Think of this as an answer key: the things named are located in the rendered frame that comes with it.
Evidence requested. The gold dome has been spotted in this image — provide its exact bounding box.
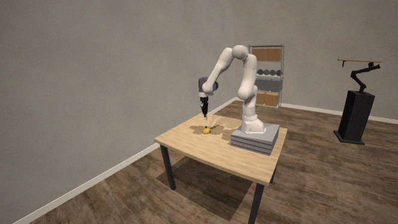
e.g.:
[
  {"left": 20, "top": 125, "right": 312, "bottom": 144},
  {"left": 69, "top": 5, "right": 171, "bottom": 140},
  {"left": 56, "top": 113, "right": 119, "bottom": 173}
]
[{"left": 202, "top": 126, "right": 210, "bottom": 134}]

